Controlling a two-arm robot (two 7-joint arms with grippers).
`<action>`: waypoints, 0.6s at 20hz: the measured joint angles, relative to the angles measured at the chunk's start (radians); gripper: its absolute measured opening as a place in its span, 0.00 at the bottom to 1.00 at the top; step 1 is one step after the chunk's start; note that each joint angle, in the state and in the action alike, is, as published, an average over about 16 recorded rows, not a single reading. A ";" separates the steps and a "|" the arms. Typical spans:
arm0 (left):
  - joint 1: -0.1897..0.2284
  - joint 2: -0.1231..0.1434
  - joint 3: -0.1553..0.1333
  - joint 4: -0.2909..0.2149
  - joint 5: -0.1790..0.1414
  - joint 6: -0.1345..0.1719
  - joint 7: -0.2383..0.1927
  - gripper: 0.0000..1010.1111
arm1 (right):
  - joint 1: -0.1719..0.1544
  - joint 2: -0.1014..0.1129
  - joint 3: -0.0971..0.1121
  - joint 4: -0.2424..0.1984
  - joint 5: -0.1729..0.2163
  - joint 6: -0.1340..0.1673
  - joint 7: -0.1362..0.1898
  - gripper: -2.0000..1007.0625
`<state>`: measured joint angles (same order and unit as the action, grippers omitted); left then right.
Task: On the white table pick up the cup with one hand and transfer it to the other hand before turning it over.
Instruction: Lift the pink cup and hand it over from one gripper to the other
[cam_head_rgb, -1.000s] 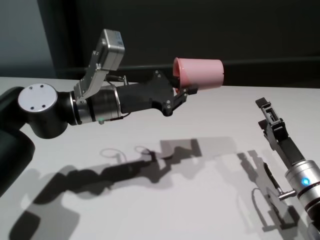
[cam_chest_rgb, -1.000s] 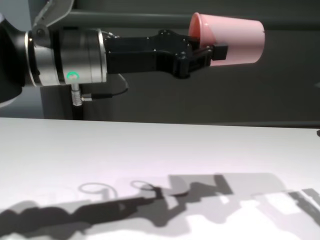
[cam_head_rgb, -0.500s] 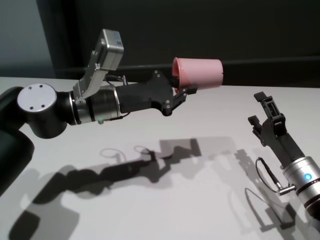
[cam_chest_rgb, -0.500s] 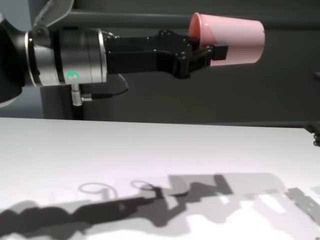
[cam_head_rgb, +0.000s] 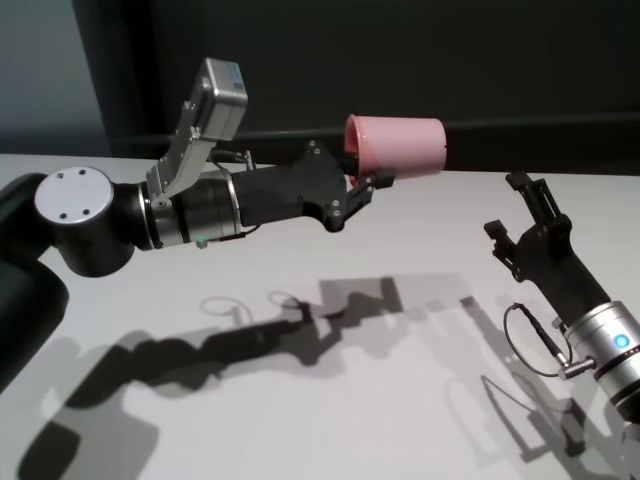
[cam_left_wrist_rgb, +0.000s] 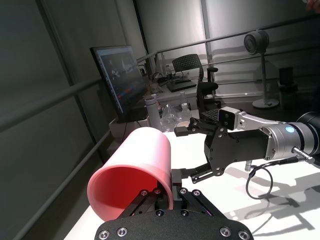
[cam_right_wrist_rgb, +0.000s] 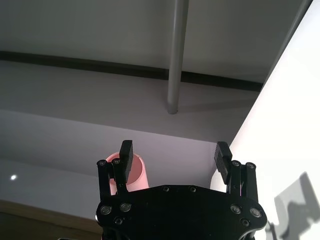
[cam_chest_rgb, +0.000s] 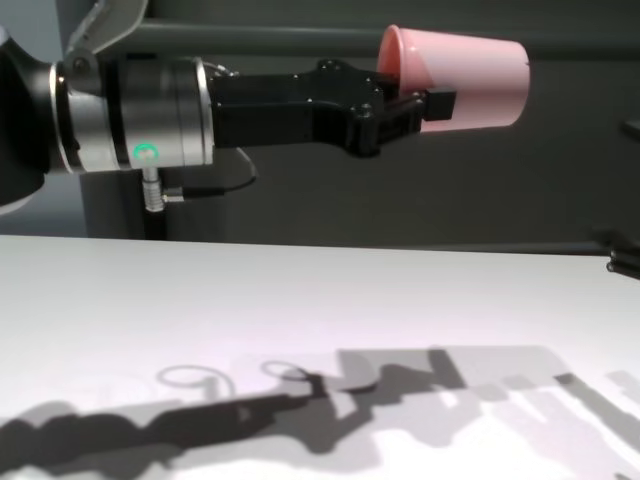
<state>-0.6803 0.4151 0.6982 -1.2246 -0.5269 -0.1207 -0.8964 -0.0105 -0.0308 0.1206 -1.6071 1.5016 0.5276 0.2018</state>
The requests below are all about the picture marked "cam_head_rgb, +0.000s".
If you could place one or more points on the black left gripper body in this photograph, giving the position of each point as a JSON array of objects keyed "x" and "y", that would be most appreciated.
[{"x": 290, "y": 195}]

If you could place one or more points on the pink plastic cup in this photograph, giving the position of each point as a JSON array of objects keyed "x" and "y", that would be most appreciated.
[{"x": 405, "y": 145}]

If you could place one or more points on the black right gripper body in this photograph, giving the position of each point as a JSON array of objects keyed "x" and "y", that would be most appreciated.
[{"x": 555, "y": 265}]

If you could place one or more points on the dark partition post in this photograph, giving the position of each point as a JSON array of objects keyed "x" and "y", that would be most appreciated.
[{"x": 125, "y": 75}]

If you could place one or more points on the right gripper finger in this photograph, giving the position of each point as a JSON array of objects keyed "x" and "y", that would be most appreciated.
[
  {"x": 542, "y": 205},
  {"x": 500, "y": 230}
]

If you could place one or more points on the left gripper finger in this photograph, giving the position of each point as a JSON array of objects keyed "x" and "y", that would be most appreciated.
[
  {"x": 350, "y": 165},
  {"x": 357, "y": 200}
]

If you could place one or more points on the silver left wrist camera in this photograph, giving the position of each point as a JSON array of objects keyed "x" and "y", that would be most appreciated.
[{"x": 220, "y": 105}]

